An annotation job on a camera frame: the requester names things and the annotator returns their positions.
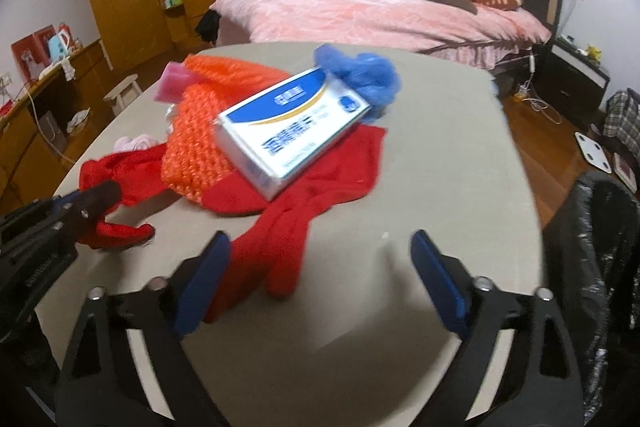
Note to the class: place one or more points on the black trash bag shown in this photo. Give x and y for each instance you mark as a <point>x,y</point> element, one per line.
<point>595,267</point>

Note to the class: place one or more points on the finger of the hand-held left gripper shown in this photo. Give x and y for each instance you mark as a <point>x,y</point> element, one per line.
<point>97,202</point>

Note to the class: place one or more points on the white power strip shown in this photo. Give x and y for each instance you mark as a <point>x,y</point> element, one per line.
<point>532,64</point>

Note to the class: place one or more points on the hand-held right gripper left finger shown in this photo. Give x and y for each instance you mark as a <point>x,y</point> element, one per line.
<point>200,289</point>

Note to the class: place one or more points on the blue and white carton box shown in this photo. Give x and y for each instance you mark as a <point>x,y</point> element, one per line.
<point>290,132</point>

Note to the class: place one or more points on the small white stool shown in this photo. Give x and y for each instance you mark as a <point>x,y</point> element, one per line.
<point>122,89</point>

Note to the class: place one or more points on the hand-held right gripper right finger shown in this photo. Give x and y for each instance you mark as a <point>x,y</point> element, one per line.
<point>440,284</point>

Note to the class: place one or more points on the plaid bag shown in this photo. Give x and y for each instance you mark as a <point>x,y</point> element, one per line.
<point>622,122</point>

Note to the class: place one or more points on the black and white nightstand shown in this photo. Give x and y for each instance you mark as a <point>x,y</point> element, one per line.
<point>570,82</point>

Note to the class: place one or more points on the orange knitted mesh bag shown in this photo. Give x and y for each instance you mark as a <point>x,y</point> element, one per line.
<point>195,142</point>

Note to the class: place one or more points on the pink pouch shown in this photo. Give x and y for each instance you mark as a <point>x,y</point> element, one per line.
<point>172,82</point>

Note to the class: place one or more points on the white bathroom scale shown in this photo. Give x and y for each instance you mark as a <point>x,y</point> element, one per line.
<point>592,152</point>

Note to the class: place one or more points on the bed with pink blanket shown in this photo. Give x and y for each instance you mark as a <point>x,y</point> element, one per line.
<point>350,7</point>

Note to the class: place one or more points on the yellow plush toy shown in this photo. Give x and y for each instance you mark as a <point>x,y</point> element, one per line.
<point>593,52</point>

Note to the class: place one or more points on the white hanging cloth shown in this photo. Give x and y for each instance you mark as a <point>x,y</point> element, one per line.
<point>68,69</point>

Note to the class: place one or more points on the black cloth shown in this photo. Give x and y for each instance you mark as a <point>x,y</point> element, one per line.
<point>207,27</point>

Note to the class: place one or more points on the red gift box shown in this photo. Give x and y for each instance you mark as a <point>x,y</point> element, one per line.
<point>30,52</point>

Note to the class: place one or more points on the white crumpled rag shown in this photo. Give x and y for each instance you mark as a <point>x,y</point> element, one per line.
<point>79,121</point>

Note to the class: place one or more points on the pink sock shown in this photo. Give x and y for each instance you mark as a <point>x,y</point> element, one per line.
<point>137,142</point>

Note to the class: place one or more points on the grey paper bag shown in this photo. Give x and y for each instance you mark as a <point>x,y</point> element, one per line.
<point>52,129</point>

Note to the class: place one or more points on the red knitted glove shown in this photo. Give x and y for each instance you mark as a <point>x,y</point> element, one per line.
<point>320,187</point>
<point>130,179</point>

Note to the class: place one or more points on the wooden sideboard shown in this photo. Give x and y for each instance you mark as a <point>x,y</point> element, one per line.
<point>30,142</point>

